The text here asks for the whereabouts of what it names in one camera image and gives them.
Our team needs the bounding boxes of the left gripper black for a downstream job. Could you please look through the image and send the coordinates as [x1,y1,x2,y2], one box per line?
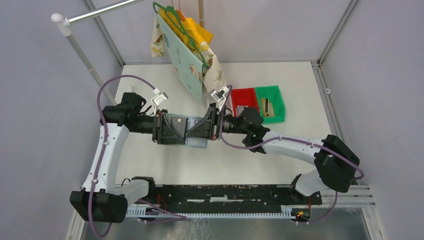
[131,109,186,145]

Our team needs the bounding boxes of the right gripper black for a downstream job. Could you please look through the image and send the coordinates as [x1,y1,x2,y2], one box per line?
[185,108,250,142]

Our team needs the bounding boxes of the dark grey card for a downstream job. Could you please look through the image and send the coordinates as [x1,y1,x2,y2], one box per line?
[170,116,188,140]

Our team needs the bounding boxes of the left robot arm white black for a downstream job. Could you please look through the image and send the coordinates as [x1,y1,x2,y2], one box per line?
[69,92,157,223]

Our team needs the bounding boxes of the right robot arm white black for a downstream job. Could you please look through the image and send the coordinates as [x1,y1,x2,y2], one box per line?
[183,106,363,204]

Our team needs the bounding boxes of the white cards in red bin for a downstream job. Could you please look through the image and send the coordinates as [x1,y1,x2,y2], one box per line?
[235,105,249,116]

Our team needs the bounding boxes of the beige cards in green bin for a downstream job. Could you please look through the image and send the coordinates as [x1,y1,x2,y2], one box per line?
[260,98,275,118]

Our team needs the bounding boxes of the cream cartoon print garment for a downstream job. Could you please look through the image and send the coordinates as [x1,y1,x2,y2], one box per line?
[150,17,227,92]

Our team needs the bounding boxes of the red plastic bin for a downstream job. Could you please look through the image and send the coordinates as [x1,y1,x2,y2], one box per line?
[230,87,260,117]

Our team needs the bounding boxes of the mint cartoon print garment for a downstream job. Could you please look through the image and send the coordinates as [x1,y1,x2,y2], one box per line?
[156,15,204,103]

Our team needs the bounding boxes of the green plastic bin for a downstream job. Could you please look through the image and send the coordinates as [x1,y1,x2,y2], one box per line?
[254,85,286,124]

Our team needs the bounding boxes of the yellow garment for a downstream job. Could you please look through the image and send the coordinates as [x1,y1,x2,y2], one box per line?
[159,8,214,52]

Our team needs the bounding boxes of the green clothes hanger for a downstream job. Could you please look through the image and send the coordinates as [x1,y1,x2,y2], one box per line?
[153,2,214,69]

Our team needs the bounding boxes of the metal clothes rack bar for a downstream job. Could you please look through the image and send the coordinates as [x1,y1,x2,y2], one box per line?
[66,0,153,105]

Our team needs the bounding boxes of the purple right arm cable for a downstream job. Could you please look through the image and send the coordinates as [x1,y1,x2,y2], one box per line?
[217,84,365,225]

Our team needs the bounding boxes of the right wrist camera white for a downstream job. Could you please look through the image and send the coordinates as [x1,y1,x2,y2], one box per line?
[209,85,231,109]

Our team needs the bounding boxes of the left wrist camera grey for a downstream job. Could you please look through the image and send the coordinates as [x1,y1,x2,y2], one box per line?
[150,88,169,107]

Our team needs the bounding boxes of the white slotted cable duct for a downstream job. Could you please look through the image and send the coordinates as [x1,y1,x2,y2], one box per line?
[127,206,311,220]

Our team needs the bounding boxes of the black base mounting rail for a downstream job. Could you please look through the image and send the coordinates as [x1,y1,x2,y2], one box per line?
[143,184,323,214]

